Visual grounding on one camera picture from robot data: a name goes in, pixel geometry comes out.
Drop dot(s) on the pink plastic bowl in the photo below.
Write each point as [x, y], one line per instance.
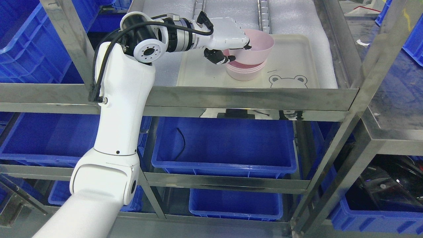
[261, 46]

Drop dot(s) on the blue bin shelf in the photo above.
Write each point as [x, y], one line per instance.
[260, 206]
[225, 147]

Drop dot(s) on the blue bin with helmet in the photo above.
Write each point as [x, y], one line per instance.
[346, 219]

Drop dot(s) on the white bear tray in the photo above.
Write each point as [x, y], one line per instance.
[289, 65]

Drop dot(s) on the steel shelf rack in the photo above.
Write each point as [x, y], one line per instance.
[357, 80]

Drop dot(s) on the blue bin lower left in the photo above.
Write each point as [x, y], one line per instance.
[50, 140]

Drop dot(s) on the blue bin bottom shelf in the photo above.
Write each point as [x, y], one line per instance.
[260, 206]

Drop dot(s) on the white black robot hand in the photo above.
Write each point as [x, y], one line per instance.
[219, 34]

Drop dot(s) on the stacked pink bowls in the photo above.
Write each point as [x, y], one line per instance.
[244, 72]

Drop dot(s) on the blue bin upper left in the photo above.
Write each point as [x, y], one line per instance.
[31, 49]

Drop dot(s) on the blue bin middle shelf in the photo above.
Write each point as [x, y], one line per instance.
[225, 147]

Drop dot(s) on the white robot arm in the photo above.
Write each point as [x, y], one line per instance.
[105, 178]

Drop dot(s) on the black helmet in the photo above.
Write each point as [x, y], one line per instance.
[389, 183]

